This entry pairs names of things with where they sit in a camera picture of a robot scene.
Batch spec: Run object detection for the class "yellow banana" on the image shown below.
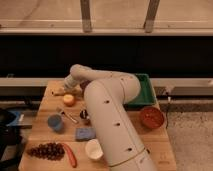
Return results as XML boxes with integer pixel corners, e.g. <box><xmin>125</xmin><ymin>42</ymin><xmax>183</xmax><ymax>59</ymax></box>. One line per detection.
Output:
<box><xmin>52</xmin><ymin>86</ymin><xmax>83</xmax><ymax>97</ymax></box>

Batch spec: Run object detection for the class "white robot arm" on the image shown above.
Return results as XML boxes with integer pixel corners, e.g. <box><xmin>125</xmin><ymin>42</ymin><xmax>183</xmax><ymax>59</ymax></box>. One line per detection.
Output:
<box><xmin>64</xmin><ymin>64</ymin><xmax>158</xmax><ymax>171</ymax></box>

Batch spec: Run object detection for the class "small metal cup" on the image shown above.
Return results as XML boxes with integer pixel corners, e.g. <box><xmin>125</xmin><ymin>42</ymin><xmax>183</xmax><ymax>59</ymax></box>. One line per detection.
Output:
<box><xmin>80</xmin><ymin>110</ymin><xmax>90</xmax><ymax>124</ymax></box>

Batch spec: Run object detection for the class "blue plastic cup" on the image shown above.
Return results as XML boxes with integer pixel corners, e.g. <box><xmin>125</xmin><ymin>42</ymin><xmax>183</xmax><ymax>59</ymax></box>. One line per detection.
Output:
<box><xmin>47</xmin><ymin>114</ymin><xmax>63</xmax><ymax>132</ymax></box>

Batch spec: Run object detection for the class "white paper cup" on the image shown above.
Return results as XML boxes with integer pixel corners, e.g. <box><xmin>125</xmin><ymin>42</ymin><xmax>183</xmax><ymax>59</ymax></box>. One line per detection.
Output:
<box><xmin>85</xmin><ymin>139</ymin><xmax>103</xmax><ymax>161</ymax></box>

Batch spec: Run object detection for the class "purple bowl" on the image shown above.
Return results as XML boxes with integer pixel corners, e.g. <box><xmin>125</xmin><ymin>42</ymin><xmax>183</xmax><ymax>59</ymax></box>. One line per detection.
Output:
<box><xmin>80</xmin><ymin>80</ymin><xmax>91</xmax><ymax>90</ymax></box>

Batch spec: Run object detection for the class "small orange fruit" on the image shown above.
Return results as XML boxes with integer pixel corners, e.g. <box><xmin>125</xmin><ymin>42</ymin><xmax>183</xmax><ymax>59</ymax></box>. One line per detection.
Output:
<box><xmin>63</xmin><ymin>94</ymin><xmax>75</xmax><ymax>107</ymax></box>

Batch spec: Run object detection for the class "green plastic tray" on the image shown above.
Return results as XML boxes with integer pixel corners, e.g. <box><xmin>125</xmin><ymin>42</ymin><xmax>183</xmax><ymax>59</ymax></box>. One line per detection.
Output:
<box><xmin>126</xmin><ymin>73</ymin><xmax>156</xmax><ymax>109</ymax></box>

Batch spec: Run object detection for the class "blue sponge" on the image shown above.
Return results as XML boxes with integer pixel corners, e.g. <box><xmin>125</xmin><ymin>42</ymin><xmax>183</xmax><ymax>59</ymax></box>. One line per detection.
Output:
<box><xmin>75</xmin><ymin>127</ymin><xmax>96</xmax><ymax>141</ymax></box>

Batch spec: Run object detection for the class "red bowl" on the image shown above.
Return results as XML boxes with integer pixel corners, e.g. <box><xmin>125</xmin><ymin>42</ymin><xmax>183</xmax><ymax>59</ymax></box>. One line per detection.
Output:
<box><xmin>139</xmin><ymin>106</ymin><xmax>164</xmax><ymax>129</ymax></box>

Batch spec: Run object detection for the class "red chili pepper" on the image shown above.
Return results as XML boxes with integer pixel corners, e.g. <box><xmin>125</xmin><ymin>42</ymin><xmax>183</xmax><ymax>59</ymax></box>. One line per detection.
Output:
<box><xmin>62</xmin><ymin>143</ymin><xmax>77</xmax><ymax>168</ymax></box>

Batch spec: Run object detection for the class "bunch of dark grapes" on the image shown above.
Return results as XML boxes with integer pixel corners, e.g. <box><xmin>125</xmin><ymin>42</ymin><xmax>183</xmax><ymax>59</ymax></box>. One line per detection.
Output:
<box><xmin>27</xmin><ymin>142</ymin><xmax>65</xmax><ymax>160</ymax></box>

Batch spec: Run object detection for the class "black and blue chair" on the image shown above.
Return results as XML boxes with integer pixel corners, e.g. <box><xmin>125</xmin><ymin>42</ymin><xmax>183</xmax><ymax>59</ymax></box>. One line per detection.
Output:
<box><xmin>0</xmin><ymin>108</ymin><xmax>22</xmax><ymax>171</ymax></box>

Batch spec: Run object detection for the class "metal spoon wooden handle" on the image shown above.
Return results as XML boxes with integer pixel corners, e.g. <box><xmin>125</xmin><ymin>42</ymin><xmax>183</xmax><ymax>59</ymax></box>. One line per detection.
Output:
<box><xmin>56</xmin><ymin>107</ymin><xmax>79</xmax><ymax>124</ymax></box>

